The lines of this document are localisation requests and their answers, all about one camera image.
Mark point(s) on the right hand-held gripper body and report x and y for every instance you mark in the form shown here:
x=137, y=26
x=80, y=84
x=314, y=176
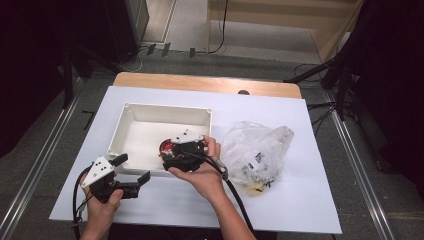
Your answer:
x=188, y=148

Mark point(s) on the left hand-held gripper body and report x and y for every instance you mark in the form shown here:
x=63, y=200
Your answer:
x=98, y=170

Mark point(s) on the red round container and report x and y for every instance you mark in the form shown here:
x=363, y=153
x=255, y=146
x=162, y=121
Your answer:
x=165, y=145

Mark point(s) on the white plastic bin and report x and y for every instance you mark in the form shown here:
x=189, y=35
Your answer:
x=143, y=133

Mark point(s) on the clear plastic bag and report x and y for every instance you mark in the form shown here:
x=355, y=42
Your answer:
x=256, y=150

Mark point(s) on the person's right hand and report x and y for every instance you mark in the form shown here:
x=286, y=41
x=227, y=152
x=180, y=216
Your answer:
x=203, y=180

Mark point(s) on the person's left hand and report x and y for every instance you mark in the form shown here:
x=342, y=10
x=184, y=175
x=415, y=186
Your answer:
x=100, y=213

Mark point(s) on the person's dark clothing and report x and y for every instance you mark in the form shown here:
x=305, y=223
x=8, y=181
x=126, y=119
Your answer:
x=166, y=234

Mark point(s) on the dark table grommet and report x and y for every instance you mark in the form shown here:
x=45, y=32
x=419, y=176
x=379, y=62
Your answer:
x=243, y=92

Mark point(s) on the black metal stand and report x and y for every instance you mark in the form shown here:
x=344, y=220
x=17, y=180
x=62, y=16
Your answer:
x=341, y=90
x=68, y=83

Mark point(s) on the black floor plug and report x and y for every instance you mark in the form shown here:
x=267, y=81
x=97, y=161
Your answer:
x=165, y=49
x=151, y=49
x=192, y=52

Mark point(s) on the dark curtain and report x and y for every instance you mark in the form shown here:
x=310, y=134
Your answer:
x=393, y=83
x=33, y=66

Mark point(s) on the white table cover sheet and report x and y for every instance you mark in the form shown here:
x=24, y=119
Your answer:
x=300, y=206

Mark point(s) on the black cabinet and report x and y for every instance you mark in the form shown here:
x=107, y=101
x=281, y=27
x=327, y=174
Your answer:
x=126, y=30

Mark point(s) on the light wooden shelf unit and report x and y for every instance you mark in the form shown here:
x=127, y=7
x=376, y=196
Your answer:
x=266, y=16

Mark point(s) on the aluminium floor rail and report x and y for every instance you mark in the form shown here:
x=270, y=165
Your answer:
x=360, y=166
x=36, y=156

